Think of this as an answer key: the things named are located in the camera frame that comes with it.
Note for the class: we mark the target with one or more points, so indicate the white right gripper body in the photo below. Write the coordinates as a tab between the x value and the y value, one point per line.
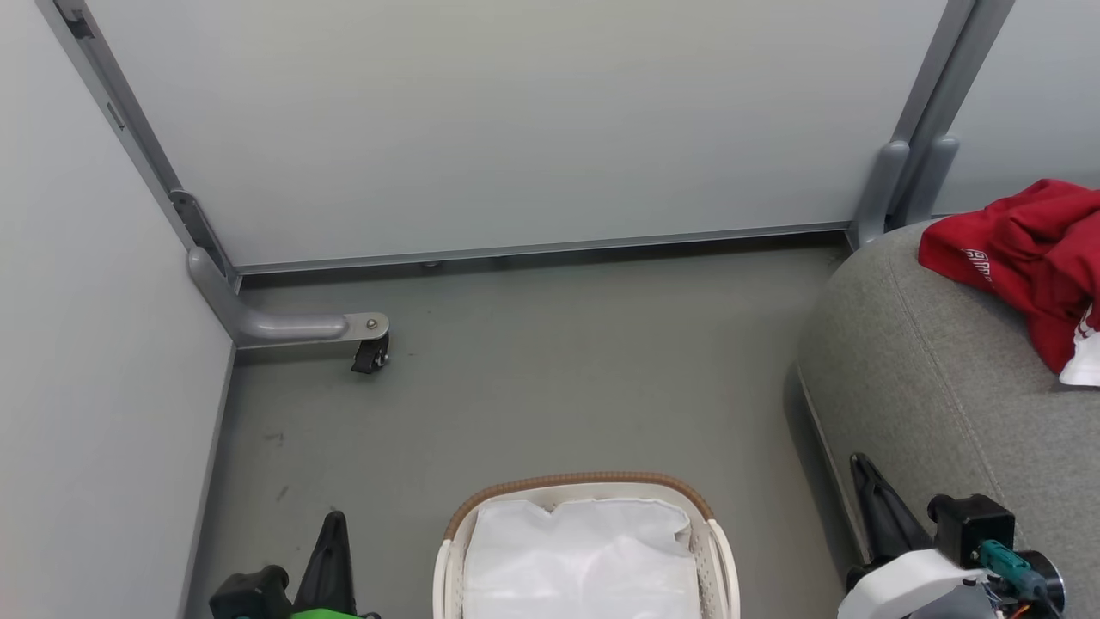
911	585

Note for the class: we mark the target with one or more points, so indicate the red shirt with white print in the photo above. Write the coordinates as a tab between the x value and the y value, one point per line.
1023	232

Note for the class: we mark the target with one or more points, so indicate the black caster wheel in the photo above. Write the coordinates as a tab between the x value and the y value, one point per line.
371	354

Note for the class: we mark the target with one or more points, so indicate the grey double partition post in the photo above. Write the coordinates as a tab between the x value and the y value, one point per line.
911	163

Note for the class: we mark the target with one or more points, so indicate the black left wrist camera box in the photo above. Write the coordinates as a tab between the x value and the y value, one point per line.
249	595

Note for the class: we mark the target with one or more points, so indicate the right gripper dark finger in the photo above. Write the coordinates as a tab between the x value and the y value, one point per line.
872	516
909	529

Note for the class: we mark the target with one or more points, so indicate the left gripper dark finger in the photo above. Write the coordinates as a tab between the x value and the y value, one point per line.
316	572
345	576

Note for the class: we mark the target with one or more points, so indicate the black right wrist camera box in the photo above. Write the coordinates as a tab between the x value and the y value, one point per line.
971	526

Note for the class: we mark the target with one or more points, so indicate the grey sofa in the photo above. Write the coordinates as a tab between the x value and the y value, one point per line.
928	370

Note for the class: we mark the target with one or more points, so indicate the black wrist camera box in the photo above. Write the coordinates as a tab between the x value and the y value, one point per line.
249	595
971	526

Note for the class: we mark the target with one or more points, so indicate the white basket liner cloth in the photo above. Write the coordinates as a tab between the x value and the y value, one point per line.
584	559

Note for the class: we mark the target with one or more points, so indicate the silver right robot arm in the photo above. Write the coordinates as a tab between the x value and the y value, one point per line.
954	606

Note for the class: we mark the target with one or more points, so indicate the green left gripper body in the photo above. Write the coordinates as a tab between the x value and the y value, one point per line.
331	614

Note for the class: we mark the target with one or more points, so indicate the grey partition post with foot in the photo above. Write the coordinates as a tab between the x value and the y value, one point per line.
284	327

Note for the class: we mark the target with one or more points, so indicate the white laundry basket brown rim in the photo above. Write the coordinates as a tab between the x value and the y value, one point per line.
718	559

